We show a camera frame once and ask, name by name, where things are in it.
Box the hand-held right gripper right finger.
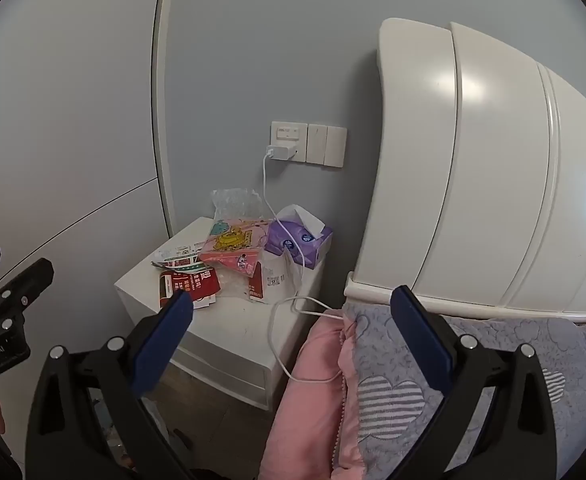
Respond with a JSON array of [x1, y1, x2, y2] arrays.
[[389, 285, 559, 480]]

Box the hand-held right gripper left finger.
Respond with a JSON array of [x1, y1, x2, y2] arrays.
[[25, 290, 196, 480]]

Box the red booklet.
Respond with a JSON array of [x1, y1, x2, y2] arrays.
[[159, 266, 222, 311]]

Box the printed paper leaflets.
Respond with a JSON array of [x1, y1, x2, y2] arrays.
[[151, 242, 209, 270]]

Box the pink cartoon pouch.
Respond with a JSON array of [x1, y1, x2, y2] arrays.
[[199, 217, 274, 278]]

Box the white mailer with orange edge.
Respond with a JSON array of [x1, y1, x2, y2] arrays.
[[249, 250, 305, 307]]

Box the clear bubble wrap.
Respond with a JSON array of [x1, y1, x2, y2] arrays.
[[210, 188, 269, 303]]

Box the grey-purple heart print quilt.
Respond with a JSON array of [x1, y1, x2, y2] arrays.
[[333, 302, 586, 480]]

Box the white nightstand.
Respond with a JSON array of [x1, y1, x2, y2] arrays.
[[114, 216, 326, 411]]

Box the purple tissue pack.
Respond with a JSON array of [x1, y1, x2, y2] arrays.
[[264, 204, 334, 271]]

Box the white wardrobe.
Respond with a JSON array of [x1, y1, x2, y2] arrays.
[[0, 0, 181, 361]]

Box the white bed headboard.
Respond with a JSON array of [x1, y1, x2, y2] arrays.
[[344, 17, 586, 323]]

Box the white charging cable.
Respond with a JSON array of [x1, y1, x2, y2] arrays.
[[261, 152, 348, 385]]

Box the white wall switch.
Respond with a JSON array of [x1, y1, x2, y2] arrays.
[[306, 123, 348, 168]]

